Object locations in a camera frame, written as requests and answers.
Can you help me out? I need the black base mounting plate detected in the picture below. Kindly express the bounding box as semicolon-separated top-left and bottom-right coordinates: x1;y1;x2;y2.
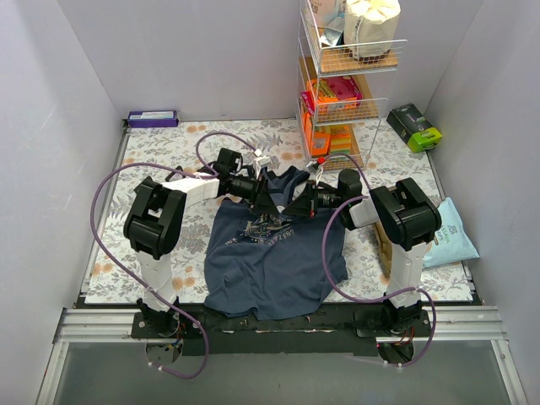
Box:
130;304;434;356

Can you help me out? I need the white wire shelf rack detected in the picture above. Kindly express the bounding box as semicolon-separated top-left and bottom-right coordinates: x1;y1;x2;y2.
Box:
296;1;407;171

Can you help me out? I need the aluminium rail frame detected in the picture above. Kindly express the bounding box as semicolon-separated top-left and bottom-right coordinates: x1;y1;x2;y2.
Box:
38;130;527;404

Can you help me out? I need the pink white carton top shelf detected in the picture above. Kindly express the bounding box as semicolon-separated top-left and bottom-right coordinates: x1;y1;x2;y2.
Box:
310;0;347;28

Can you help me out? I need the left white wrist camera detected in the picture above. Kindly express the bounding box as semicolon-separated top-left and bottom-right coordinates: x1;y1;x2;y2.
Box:
253;155;273;168

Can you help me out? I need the cassava chips bag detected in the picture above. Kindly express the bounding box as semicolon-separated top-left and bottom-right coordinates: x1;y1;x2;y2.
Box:
372;197;480;278

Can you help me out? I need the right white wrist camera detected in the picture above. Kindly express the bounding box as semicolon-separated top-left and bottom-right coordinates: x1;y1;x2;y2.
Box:
306;157;327;185

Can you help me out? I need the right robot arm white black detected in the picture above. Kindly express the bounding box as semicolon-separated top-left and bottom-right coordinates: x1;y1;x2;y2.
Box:
283;169;442;336

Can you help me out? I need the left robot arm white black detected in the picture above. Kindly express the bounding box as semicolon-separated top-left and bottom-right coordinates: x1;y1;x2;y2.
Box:
123;148;278;338

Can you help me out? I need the teal blue box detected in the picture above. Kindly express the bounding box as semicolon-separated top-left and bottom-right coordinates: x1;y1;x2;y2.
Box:
320;18;345;46

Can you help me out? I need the orange snack box upper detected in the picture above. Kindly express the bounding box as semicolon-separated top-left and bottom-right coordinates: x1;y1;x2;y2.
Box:
306;78;338;104

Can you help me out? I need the magenta pink box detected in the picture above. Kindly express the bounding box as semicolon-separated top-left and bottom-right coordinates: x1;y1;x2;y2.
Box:
327;76;363;101

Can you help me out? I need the black green box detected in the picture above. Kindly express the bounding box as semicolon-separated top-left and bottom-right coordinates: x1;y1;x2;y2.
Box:
386;103;442;154

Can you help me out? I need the orange yellow box bottom front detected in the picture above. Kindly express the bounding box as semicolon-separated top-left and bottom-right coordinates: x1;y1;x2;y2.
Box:
329;125;353;154

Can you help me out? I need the cream paper wrapped roll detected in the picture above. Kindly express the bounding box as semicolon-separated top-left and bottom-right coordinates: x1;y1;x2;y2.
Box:
343;0;401;62

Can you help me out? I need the purple flat box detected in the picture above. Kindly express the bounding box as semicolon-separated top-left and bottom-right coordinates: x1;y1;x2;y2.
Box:
127;111;179;128

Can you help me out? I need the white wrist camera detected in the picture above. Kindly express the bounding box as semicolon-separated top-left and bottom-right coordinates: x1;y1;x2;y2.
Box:
253;155;273;168
306;157;327;185

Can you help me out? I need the navy blue printed t-shirt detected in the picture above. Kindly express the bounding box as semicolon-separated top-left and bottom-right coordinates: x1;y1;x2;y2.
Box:
203;165;349;321

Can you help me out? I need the orange box bottom left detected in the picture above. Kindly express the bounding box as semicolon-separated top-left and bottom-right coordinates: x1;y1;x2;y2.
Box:
310;131;331;157

